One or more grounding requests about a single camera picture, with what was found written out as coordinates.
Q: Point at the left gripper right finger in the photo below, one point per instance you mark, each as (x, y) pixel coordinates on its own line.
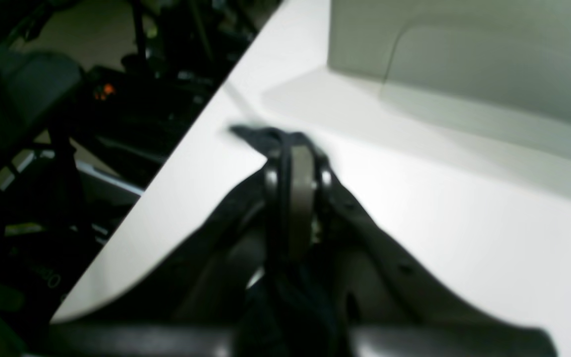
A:
(390, 302)

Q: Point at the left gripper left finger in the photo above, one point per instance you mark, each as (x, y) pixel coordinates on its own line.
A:
(197, 303)

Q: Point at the black t-shirt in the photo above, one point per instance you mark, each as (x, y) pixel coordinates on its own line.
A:
(288, 312)

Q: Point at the white cardboard box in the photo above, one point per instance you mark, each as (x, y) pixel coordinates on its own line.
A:
(512, 54)

